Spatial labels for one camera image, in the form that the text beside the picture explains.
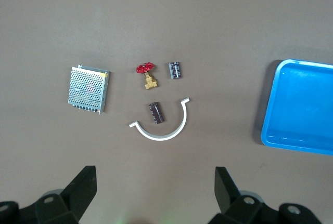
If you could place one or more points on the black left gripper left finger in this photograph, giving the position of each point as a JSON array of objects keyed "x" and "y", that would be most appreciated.
[{"x": 83, "y": 190}]

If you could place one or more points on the white curved plastic bracket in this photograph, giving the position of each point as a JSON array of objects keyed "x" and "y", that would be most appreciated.
[{"x": 180, "y": 125}]

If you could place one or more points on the long dark brown capacitor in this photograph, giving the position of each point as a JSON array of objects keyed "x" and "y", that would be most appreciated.
[{"x": 156, "y": 112}]

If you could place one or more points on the perforated metal power supply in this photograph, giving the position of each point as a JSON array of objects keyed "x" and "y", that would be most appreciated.
[{"x": 88, "y": 89}]

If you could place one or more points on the brown table mat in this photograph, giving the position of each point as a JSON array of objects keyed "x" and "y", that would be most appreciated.
[{"x": 166, "y": 13}]

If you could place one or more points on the small black connector block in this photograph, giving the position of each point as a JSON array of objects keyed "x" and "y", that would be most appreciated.
[{"x": 175, "y": 70}]

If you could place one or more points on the blue plastic tray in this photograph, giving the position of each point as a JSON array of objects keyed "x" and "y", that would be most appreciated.
[{"x": 299, "y": 109}]

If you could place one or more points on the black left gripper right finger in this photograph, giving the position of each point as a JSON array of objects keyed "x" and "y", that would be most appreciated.
[{"x": 225, "y": 190}]

